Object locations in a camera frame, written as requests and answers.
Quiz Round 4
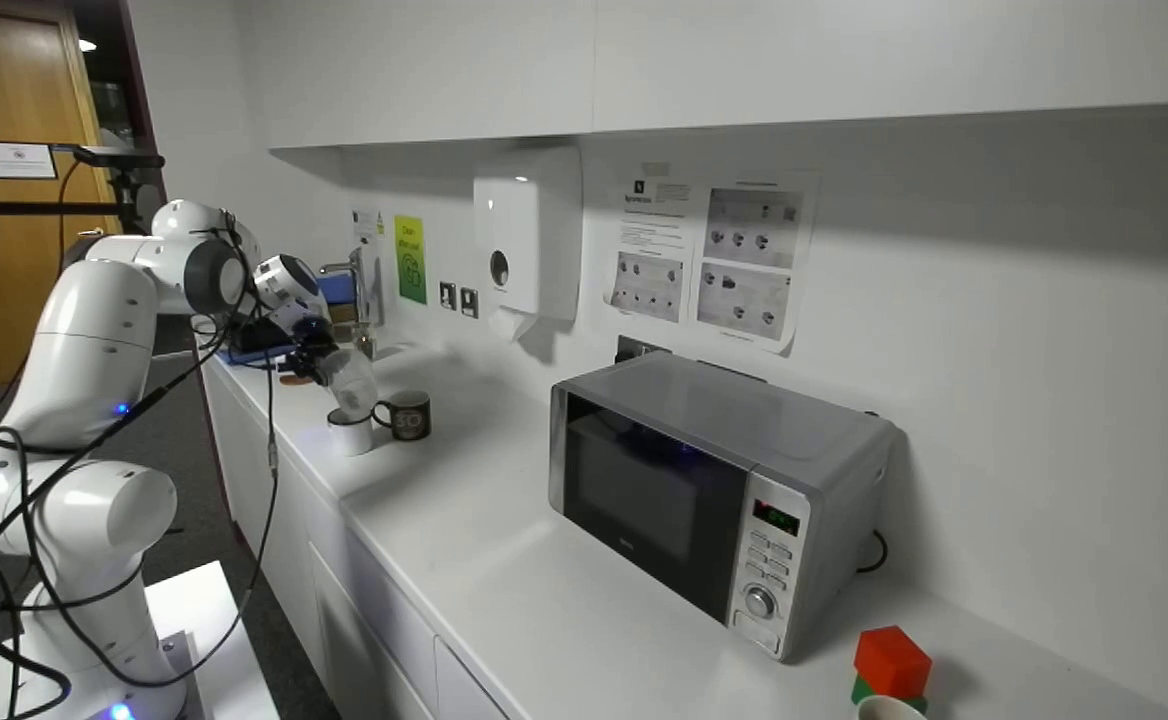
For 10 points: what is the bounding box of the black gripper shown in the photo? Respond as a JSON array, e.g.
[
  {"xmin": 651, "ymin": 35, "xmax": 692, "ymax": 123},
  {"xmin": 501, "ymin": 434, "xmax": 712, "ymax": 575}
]
[{"xmin": 287, "ymin": 318, "xmax": 348, "ymax": 387}]

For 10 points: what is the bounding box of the colourless plastic cup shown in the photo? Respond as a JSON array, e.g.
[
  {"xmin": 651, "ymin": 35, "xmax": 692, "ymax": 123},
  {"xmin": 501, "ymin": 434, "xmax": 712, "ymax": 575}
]
[{"xmin": 325, "ymin": 349, "xmax": 390, "ymax": 419}]

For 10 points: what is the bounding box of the white robot base table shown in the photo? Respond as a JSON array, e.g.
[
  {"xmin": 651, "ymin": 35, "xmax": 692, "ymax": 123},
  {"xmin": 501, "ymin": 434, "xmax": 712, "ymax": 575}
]
[{"xmin": 0, "ymin": 556, "xmax": 283, "ymax": 720}]

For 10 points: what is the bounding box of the small white cup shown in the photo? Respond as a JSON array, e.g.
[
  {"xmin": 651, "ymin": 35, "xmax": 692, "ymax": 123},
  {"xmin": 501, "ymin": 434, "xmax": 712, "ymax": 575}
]
[{"xmin": 852, "ymin": 694, "xmax": 934, "ymax": 720}]

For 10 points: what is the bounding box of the blue mat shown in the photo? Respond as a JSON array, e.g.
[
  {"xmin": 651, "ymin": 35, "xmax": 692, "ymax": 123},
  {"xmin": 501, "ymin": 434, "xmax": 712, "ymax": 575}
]
[{"xmin": 215, "ymin": 339, "xmax": 313, "ymax": 374}]

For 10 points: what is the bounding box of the blue box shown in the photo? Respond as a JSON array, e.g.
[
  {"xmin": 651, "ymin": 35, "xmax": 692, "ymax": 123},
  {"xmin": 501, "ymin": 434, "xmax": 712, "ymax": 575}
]
[{"xmin": 317, "ymin": 265, "xmax": 361, "ymax": 308}]

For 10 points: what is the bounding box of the grey tall container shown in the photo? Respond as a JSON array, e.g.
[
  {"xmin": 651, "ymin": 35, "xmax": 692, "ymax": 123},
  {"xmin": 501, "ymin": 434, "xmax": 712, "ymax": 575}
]
[{"xmin": 348, "ymin": 205, "xmax": 391, "ymax": 356}]

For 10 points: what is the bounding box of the black mug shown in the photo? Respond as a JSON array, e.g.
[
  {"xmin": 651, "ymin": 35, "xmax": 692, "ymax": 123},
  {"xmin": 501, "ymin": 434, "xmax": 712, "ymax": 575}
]
[{"xmin": 370, "ymin": 387, "xmax": 436, "ymax": 443}]

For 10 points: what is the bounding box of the white lower cabinet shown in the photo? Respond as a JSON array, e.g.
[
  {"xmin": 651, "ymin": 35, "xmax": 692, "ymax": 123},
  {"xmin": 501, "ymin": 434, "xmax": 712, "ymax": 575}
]
[{"xmin": 201, "ymin": 356, "xmax": 517, "ymax": 720}]

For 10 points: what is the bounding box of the white cabinet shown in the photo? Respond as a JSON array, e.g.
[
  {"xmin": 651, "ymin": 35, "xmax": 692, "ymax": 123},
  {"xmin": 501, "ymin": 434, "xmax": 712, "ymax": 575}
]
[
  {"xmin": 235, "ymin": 0, "xmax": 1168, "ymax": 155},
  {"xmin": 201, "ymin": 356, "xmax": 517, "ymax": 720}
]

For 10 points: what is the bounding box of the white paper towel dispenser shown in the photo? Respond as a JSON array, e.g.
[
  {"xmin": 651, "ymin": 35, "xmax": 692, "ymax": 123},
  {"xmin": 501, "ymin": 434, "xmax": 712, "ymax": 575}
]
[{"xmin": 469, "ymin": 174, "xmax": 584, "ymax": 338}]

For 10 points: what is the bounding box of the white door sign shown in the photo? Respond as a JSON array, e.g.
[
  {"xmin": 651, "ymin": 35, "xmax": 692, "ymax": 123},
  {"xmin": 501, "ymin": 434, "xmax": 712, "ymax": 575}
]
[{"xmin": 0, "ymin": 137, "xmax": 60, "ymax": 185}]

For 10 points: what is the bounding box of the white sheet with logo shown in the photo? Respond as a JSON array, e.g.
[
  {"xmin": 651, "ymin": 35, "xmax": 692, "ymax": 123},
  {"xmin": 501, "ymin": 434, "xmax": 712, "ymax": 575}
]
[{"xmin": 603, "ymin": 162, "xmax": 706, "ymax": 333}]

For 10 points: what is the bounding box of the silver microwave oven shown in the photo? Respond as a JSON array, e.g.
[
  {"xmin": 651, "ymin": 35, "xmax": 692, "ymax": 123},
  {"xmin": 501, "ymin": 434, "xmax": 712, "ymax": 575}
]
[{"xmin": 545, "ymin": 349, "xmax": 913, "ymax": 667}]

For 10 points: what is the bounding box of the wooden door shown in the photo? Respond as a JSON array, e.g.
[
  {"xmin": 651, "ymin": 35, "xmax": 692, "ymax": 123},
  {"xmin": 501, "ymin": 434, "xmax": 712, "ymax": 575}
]
[{"xmin": 0, "ymin": 0, "xmax": 157, "ymax": 395}]

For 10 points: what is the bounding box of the white sheet with photos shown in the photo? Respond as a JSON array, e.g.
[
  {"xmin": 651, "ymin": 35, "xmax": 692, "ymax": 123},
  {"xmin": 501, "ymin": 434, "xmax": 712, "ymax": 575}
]
[{"xmin": 692, "ymin": 178, "xmax": 809, "ymax": 360}]

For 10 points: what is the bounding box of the white upper cabinet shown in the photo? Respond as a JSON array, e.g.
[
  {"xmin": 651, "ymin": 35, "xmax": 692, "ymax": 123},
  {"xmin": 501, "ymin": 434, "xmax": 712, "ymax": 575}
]
[{"xmin": 235, "ymin": 0, "xmax": 1168, "ymax": 155}]

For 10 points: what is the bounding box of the green block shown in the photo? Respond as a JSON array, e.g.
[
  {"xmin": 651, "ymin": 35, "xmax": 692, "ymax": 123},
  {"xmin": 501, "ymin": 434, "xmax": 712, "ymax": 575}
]
[{"xmin": 850, "ymin": 672, "xmax": 934, "ymax": 716}]

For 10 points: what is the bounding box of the red block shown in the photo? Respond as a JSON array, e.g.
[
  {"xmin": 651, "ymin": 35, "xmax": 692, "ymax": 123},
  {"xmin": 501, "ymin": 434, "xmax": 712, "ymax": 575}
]
[{"xmin": 852, "ymin": 622, "xmax": 935, "ymax": 704}]

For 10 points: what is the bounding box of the green wall poster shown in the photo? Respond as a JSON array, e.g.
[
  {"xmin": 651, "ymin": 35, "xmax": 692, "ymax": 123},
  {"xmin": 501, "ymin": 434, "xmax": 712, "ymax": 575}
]
[{"xmin": 391, "ymin": 214, "xmax": 434, "ymax": 308}]

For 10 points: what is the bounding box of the black microwave cable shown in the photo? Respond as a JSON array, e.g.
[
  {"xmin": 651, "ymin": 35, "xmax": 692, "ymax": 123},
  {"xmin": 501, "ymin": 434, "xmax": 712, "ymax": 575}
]
[{"xmin": 857, "ymin": 523, "xmax": 892, "ymax": 582}]

